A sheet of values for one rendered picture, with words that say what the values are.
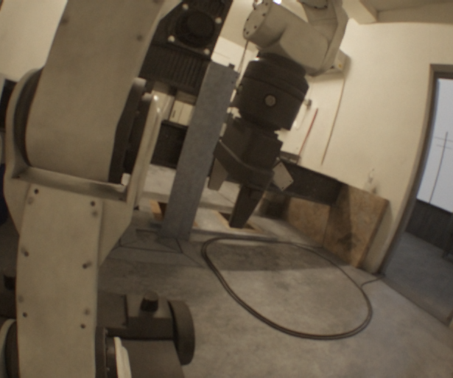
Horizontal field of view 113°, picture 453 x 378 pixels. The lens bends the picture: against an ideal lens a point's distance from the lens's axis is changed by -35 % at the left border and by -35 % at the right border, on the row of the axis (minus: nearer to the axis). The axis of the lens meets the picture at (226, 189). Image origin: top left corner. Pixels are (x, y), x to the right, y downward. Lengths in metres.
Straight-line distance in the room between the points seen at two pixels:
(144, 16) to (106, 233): 0.26
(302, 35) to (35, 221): 0.38
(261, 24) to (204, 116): 1.02
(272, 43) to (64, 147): 0.26
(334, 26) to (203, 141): 1.04
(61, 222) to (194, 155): 1.04
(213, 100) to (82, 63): 1.07
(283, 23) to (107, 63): 0.20
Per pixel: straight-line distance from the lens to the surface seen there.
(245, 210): 0.29
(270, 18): 0.28
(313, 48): 0.31
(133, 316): 0.57
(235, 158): 0.28
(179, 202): 1.31
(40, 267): 0.30
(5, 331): 0.38
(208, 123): 1.27
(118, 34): 0.26
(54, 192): 0.30
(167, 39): 1.41
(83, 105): 0.25
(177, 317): 0.61
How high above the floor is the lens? 0.63
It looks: 10 degrees down
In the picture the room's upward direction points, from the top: 18 degrees clockwise
